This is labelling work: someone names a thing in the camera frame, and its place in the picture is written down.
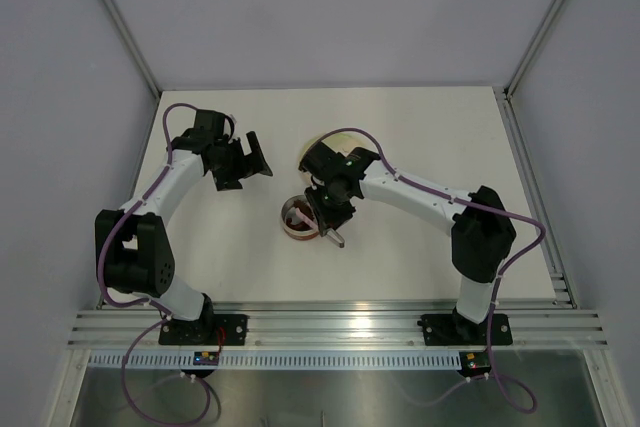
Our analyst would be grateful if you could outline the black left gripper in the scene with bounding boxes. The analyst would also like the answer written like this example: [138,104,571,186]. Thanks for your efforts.
[210,132,271,191]

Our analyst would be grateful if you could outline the pink cat paw tongs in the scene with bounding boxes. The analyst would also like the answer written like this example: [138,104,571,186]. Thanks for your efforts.
[295,208,346,248]

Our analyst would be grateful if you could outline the dark red toy octopus tentacle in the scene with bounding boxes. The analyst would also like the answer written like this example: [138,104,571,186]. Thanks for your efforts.
[285,219,305,230]

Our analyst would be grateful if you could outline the red steel lunch box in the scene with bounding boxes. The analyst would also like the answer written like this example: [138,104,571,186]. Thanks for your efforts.
[280,195,319,241]

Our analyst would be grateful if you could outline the cream green round plate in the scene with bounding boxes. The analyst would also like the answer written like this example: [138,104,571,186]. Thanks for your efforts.
[298,132,372,175]

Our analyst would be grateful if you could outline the brown toy sea cucumber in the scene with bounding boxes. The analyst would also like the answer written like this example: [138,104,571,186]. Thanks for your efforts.
[294,201,314,219]

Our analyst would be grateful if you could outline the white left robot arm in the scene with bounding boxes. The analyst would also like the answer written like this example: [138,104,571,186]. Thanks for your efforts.
[95,109,272,345]

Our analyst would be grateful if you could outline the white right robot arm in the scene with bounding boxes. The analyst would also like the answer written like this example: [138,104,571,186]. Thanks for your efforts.
[299,141,516,345]

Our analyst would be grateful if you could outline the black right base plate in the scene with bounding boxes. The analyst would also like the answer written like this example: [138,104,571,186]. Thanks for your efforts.
[417,313,513,347]

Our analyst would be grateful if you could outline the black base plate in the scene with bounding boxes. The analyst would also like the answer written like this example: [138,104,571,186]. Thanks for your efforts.
[158,314,249,346]
[417,313,513,347]

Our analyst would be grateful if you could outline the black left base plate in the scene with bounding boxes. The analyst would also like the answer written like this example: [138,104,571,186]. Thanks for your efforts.
[158,314,249,346]

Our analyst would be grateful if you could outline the white slotted cable duct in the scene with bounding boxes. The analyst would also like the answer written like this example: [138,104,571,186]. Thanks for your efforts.
[88,349,461,371]

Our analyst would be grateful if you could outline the right aluminium frame post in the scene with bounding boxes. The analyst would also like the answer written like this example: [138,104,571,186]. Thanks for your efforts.
[503,0,568,101]

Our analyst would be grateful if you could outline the aluminium frame post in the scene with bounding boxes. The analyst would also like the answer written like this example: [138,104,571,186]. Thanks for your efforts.
[99,0,162,102]
[503,0,568,101]

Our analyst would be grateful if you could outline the aluminium front rail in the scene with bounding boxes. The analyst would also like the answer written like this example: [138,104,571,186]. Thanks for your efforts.
[67,302,608,350]

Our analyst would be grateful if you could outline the aluminium rail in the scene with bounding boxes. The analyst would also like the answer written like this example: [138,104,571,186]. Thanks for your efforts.
[67,302,608,350]
[493,87,579,309]

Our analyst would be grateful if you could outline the left aluminium frame post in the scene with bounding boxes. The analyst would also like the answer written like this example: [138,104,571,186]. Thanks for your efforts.
[99,0,162,102]

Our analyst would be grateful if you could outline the right side aluminium rail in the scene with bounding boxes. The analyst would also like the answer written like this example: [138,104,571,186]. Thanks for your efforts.
[493,87,579,309]

